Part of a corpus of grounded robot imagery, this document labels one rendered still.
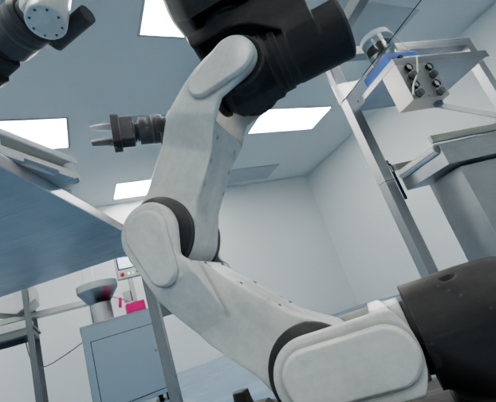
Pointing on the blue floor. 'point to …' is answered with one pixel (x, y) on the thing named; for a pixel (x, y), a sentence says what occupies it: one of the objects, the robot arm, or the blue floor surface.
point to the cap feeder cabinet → (123, 359)
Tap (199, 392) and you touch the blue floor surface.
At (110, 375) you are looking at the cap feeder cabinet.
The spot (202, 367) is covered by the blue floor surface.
